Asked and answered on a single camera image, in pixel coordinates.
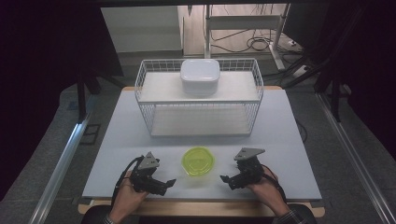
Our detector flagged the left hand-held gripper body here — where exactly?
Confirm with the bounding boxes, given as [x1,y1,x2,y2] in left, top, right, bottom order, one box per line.
[128,151,162,193]

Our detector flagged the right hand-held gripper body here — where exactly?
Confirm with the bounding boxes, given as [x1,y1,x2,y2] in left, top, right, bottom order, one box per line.
[233,147,266,189]

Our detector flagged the yellow-green translucent bowl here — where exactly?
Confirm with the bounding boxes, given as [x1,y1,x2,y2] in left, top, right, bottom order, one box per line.
[180,146,216,177]

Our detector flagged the white wire shelf rack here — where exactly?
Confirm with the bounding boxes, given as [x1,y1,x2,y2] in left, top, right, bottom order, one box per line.
[134,58,265,138]

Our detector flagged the white square bowl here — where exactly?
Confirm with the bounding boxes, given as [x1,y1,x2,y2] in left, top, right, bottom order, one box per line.
[179,58,221,97]

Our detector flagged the person's left hand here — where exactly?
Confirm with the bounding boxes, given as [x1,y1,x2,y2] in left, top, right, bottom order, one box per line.
[115,178,149,217]

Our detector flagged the person's right hand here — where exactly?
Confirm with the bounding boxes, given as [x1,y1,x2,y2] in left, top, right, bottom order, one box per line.
[246,165,287,211]

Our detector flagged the black metal stand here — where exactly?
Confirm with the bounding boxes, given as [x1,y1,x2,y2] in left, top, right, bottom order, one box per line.
[75,69,126,123]
[313,60,344,123]

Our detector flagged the white power strip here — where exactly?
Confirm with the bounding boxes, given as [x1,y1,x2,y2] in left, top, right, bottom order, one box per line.
[291,63,312,79]

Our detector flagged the white cabinet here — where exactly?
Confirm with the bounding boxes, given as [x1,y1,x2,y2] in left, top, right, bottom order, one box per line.
[100,6,183,54]

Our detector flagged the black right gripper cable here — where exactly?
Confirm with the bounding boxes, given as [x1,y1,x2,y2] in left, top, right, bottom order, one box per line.
[261,163,288,203]

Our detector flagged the thin black cable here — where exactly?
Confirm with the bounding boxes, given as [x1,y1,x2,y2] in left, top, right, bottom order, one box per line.
[295,119,309,145]

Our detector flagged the aluminium rail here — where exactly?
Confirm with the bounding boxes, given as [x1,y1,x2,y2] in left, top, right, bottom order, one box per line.
[315,92,396,224]
[28,112,92,224]

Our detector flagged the black floor cables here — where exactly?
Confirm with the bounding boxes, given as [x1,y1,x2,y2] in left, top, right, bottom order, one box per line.
[210,28,302,54]

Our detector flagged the white desk frame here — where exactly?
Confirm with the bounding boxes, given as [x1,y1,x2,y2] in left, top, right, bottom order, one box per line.
[204,3,292,71]

